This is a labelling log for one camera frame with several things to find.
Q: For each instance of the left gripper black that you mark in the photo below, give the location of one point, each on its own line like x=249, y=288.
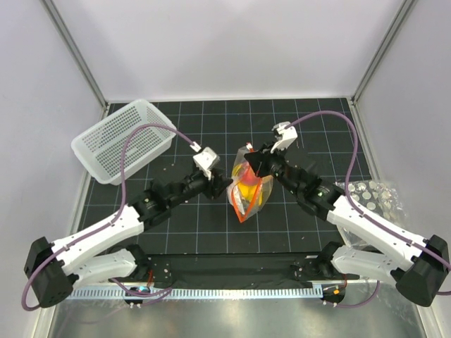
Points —
x=219, y=183

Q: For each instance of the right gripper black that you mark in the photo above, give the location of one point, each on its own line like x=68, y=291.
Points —
x=259, y=159

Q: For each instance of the yellow toy mango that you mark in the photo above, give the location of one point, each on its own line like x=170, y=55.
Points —
x=251, y=194

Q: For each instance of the clear zip bag orange zipper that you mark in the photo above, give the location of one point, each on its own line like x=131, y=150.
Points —
x=243, y=209

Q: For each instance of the white perforated plastic basket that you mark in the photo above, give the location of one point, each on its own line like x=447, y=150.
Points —
x=140, y=125

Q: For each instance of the pink toy peach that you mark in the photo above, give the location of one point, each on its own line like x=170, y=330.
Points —
x=249, y=178

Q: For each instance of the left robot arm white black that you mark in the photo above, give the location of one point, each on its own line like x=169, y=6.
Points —
x=55, y=269

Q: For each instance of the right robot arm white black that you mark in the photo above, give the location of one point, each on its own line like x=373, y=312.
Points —
x=414, y=265

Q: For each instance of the black grid mat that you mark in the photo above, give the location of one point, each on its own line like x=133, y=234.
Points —
x=201, y=225

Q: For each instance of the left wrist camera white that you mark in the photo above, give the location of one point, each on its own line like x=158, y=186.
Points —
x=205, y=160

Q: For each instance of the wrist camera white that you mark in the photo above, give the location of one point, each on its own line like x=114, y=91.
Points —
x=205, y=160
x=285, y=134

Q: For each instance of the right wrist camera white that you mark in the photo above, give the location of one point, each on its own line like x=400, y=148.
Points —
x=285, y=134

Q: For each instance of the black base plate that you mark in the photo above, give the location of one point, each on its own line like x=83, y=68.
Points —
x=237, y=271

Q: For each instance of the white slotted cable duct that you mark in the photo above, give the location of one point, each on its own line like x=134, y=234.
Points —
x=116, y=293

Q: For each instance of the right aluminium frame post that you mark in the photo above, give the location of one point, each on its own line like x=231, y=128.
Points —
x=389, y=37

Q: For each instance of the aluminium frame post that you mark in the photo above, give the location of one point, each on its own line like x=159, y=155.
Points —
x=67, y=38
x=389, y=37

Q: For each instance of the left aluminium frame post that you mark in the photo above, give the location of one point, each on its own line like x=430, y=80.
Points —
x=67, y=38

